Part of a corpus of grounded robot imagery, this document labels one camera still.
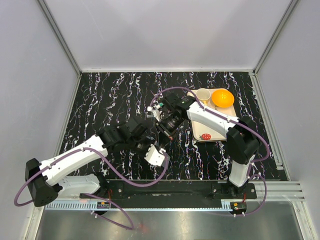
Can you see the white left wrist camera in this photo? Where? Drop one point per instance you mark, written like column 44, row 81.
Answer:
column 156, row 156

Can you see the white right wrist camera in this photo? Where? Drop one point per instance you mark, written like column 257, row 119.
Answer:
column 155, row 111

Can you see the strawberry pattern tray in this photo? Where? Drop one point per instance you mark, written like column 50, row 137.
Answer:
column 209, row 123

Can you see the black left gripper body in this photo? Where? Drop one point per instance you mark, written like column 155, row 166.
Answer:
column 140, row 145

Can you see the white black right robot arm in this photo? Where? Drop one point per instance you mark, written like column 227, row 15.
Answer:
column 242, row 144

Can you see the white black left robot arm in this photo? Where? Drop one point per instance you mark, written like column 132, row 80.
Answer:
column 48, row 179

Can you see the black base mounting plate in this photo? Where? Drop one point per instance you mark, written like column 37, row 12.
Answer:
column 174, row 194

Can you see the cream yellow cup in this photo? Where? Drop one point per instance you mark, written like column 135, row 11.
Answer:
column 204, row 95

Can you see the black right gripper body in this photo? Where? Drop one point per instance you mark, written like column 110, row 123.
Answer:
column 170, row 125

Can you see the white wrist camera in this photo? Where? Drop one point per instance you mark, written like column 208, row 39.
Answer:
column 156, row 156
column 155, row 111

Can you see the white slotted cable duct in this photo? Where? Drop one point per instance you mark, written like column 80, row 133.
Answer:
column 83, row 205

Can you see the orange bowl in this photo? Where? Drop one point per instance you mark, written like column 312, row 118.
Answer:
column 222, row 98

